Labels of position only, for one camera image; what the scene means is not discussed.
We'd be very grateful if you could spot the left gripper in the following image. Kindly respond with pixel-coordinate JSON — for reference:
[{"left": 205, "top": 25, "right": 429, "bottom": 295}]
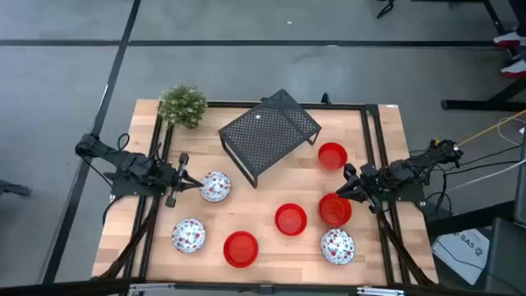
[{"left": 158, "top": 152, "right": 204, "bottom": 208}]

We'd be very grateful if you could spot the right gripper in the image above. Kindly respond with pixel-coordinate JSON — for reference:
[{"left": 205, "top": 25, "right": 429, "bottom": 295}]
[{"left": 335, "top": 163, "right": 390, "bottom": 215}]

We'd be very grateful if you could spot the floral print mini bowl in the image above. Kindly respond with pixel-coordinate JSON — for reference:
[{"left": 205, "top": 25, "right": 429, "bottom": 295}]
[
  {"left": 171, "top": 217, "right": 207, "bottom": 254},
  {"left": 199, "top": 170, "right": 232, "bottom": 203},
  {"left": 320, "top": 228, "right": 357, "bottom": 266}
]

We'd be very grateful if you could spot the red plastic mini bowl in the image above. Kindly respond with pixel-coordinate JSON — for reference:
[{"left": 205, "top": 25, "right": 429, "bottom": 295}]
[
  {"left": 317, "top": 141, "right": 348, "bottom": 171},
  {"left": 274, "top": 202, "right": 308, "bottom": 237},
  {"left": 318, "top": 192, "right": 353, "bottom": 228},
  {"left": 223, "top": 230, "right": 260, "bottom": 269}
]

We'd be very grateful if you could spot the green potted plant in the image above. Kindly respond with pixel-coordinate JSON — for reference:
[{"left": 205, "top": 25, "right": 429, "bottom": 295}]
[{"left": 157, "top": 83, "right": 210, "bottom": 130}]

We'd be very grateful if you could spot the black perforated metal shelf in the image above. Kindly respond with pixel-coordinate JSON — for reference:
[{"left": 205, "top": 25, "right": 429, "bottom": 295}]
[{"left": 217, "top": 88, "right": 323, "bottom": 189}]

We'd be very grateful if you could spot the black desk beam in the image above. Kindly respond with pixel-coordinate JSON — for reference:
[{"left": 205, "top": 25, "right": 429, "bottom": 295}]
[{"left": 426, "top": 200, "right": 517, "bottom": 236}]

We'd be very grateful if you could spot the white printed sheet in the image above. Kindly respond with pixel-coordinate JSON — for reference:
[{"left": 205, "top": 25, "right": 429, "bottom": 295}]
[{"left": 431, "top": 228, "right": 491, "bottom": 287}]

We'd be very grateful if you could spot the black desk base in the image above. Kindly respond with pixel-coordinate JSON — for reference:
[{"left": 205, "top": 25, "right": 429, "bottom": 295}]
[{"left": 441, "top": 76, "right": 526, "bottom": 113}]

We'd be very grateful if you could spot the dark grey cabinet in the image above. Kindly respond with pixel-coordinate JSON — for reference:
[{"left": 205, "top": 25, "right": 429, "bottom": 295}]
[{"left": 483, "top": 216, "right": 526, "bottom": 296}]

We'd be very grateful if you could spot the black stand foot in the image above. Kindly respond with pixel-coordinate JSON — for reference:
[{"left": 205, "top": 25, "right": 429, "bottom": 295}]
[{"left": 0, "top": 178, "right": 33, "bottom": 198}]

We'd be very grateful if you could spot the black hooked stand part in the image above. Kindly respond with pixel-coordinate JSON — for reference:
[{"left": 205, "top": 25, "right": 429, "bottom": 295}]
[{"left": 376, "top": 0, "right": 396, "bottom": 20}]

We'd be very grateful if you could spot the person's foot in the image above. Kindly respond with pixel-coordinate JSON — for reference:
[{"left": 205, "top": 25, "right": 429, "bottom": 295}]
[
  {"left": 492, "top": 29, "right": 526, "bottom": 49},
  {"left": 500, "top": 57, "right": 526, "bottom": 80}
]

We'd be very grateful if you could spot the black desk leg bar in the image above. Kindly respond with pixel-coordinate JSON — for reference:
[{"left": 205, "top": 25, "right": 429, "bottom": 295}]
[{"left": 481, "top": 0, "right": 509, "bottom": 37}]

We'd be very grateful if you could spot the black aluminium table frame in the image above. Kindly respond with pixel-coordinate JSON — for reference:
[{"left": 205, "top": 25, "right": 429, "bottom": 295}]
[{"left": 90, "top": 99, "right": 440, "bottom": 296}]

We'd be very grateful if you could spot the silver metal bracket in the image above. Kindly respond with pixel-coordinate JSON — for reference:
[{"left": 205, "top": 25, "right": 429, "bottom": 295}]
[
  {"left": 127, "top": 282, "right": 177, "bottom": 295},
  {"left": 356, "top": 286, "right": 406, "bottom": 296}
]

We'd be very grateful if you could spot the thick white cable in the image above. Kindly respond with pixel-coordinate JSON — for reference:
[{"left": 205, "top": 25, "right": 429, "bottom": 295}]
[{"left": 445, "top": 158, "right": 526, "bottom": 192}]

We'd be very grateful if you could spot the yellow cable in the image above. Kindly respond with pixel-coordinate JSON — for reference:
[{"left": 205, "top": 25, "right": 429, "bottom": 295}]
[{"left": 458, "top": 109, "right": 526, "bottom": 147}]

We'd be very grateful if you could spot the thin white cable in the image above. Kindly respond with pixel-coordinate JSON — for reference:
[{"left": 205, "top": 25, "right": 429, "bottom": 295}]
[{"left": 496, "top": 116, "right": 526, "bottom": 146}]

